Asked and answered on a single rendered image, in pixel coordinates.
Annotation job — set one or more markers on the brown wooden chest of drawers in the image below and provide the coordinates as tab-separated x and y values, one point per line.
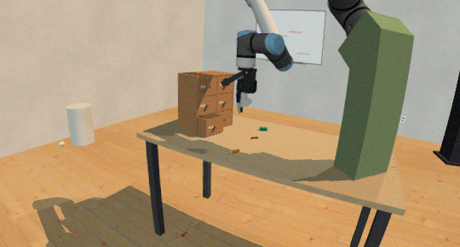
188	98

